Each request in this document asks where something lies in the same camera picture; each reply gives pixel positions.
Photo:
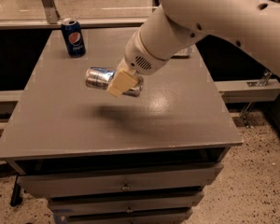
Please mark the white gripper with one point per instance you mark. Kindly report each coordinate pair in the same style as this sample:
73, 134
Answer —
139, 59

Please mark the silver blue redbull can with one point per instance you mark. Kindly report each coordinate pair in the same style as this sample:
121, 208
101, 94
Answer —
100, 77

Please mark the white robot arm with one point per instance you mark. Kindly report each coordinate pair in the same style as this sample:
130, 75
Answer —
253, 26

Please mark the blue pepsi can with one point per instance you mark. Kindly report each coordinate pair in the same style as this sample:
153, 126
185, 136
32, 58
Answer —
73, 37

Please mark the grey drawer cabinet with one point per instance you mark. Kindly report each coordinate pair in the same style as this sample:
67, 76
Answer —
60, 126

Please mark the top grey drawer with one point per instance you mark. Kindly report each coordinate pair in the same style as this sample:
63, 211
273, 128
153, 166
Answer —
117, 181

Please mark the grey drawer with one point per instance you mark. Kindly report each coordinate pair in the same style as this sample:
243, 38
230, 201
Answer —
117, 181
161, 216
126, 204

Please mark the middle grey drawer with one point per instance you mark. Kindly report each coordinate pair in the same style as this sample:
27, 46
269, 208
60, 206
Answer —
126, 204

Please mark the bottom grey drawer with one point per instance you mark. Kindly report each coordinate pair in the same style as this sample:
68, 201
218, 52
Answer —
161, 216

